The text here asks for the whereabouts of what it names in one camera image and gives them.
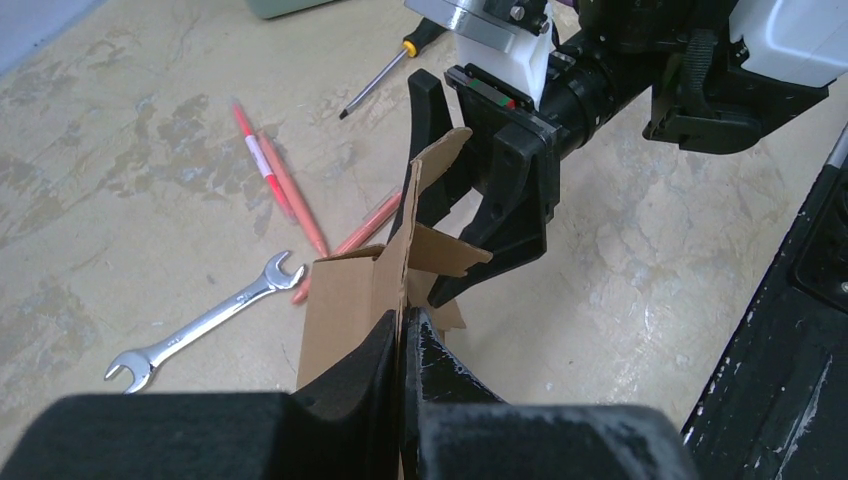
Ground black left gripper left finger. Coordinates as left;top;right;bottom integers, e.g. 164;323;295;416
1;311;398;479

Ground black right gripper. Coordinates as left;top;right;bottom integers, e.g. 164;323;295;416
407;32;663;307

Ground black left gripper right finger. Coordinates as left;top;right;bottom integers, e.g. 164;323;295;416
401;308;699;479

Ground brown cardboard box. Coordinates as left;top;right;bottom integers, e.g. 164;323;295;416
296;127;491;387

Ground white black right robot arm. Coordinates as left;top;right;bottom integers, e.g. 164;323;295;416
409;1;847;307

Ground clear plastic storage box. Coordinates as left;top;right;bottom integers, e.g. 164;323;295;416
246;0;332;20

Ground salmon pen lower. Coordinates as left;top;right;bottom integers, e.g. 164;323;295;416
291;191;402;305

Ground salmon pen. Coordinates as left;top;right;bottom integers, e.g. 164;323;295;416
291;191;402;305
258;130;330;257

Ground yellow black screwdriver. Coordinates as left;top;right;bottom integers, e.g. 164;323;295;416
339;18;446;120

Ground salmon pen middle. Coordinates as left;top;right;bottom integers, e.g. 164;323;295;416
258;130;330;257

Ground silver open-end wrench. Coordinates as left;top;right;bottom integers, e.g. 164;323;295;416
103;250;307;395

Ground red pen with white label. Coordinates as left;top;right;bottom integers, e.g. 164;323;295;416
231;99;297;224

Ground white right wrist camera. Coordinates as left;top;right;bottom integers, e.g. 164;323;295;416
404;0;554;107

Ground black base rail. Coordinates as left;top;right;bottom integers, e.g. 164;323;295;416
682;136;847;479

